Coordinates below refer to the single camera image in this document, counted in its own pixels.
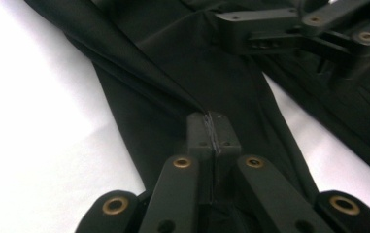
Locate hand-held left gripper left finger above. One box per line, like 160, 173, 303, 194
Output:
138, 112, 214, 233

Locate white table cover sheet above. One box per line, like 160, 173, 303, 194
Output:
0, 0, 370, 233

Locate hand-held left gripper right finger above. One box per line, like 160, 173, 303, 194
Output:
209, 112, 336, 233

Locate black pants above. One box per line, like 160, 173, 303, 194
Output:
23, 0, 370, 233

